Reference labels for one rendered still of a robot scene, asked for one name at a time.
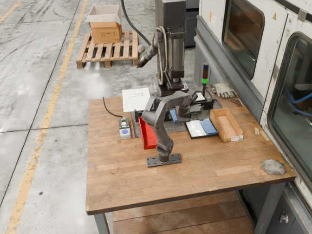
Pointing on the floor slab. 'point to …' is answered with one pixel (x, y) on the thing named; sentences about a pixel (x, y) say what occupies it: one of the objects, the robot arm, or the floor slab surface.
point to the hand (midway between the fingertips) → (180, 120)
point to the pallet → (88, 44)
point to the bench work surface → (178, 178)
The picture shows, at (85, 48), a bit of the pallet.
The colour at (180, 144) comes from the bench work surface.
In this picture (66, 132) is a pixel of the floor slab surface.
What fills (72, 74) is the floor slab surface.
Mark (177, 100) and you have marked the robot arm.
